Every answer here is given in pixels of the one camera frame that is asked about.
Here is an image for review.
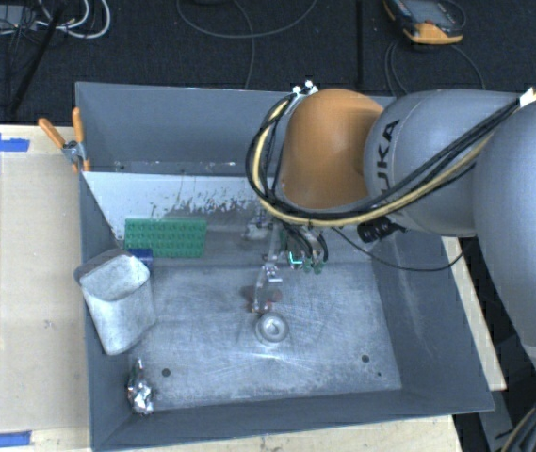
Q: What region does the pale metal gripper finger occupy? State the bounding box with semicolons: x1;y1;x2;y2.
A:
250;262;284;315
240;212;270;242

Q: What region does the small dark red thing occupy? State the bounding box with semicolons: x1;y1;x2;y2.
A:
240;285;284;314

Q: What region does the round grey lid with knob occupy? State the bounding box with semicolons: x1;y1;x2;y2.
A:
254;312;291;347

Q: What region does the grey metal bin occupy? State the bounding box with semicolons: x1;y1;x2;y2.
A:
73;81;497;452

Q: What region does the green studded flat block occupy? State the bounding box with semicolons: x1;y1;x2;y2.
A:
122;217;208;260

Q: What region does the small blue block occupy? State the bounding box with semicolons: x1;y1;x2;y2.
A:
127;248;155;271

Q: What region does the grey white cup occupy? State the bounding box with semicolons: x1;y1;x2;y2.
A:
74;248;158;357

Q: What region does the crumpled silver foil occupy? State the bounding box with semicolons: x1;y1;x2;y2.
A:
126;357;156;416

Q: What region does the pale flat board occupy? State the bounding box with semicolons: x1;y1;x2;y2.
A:
0;152;91;435

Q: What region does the black cylinder on white bracket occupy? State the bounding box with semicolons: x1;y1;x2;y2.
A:
355;218;410;247

